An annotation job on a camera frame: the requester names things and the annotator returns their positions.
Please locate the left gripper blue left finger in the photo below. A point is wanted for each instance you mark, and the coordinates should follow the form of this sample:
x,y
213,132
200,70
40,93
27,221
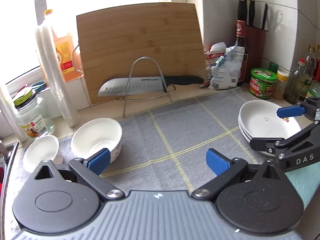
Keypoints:
x,y
88,173

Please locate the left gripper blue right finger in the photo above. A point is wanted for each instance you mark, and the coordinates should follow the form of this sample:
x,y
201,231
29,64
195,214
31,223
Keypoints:
x,y
228,172

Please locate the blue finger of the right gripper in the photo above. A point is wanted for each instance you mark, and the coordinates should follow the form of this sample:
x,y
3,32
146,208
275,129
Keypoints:
x,y
291,111

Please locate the large white floral bowl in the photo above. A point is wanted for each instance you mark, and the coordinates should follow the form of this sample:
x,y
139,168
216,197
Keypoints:
x,y
95,135

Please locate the white fruit-print plate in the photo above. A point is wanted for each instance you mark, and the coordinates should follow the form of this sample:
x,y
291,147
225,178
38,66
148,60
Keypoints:
x,y
258,119

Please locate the small white bowl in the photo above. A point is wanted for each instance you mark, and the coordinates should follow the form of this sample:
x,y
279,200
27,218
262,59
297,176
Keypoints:
x,y
44,148

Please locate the green label glass jar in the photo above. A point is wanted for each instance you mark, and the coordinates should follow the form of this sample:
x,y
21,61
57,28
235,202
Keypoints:
x,y
314,90

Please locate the yellow lid spice jar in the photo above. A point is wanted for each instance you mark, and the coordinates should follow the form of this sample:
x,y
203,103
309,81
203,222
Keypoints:
x,y
280,85

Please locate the teal towel with label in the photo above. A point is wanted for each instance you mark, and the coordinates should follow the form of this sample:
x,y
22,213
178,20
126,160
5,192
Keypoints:
x,y
306,181

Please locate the clear oil glass bottle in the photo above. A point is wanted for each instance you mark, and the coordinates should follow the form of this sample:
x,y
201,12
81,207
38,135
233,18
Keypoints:
x,y
295,83

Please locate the green lid sauce jar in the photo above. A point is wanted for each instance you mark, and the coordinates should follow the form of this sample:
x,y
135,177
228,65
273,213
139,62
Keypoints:
x,y
262,83

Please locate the grey checked dish mat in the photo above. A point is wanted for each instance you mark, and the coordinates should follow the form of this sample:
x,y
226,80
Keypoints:
x,y
164,148

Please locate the glass storage jar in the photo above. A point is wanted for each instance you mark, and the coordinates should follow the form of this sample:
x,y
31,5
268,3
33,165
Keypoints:
x,y
33,116

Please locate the white clipped food bag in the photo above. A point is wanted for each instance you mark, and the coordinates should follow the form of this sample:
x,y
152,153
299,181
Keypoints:
x,y
226,72

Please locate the dark knife block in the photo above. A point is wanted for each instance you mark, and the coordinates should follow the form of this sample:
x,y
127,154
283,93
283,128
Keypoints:
x,y
255,40

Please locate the stainless steel sink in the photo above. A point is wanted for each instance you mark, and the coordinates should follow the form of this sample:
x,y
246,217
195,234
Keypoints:
x,y
6,165

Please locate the steel santoku knife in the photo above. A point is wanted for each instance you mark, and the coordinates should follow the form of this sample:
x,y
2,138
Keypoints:
x,y
117,87

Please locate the red white seasoning bag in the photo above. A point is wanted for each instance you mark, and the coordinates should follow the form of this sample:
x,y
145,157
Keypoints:
x,y
212,55

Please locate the orange oil bottle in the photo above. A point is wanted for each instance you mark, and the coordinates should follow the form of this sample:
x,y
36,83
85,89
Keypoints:
x,y
68,57

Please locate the wire knife rack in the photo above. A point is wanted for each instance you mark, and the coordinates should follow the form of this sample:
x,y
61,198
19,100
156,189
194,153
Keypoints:
x,y
146,80

